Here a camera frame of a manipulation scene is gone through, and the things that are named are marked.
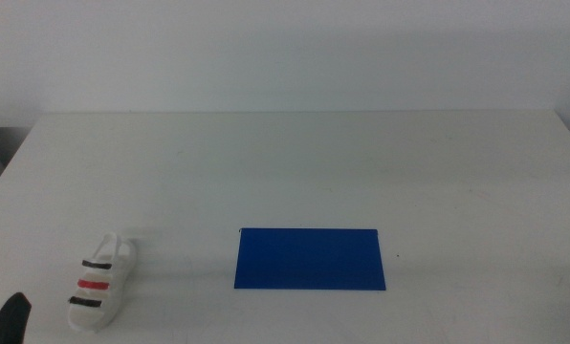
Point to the blue rectangular mat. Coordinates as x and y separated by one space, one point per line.
309 260

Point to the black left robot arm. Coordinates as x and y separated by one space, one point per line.
5 322

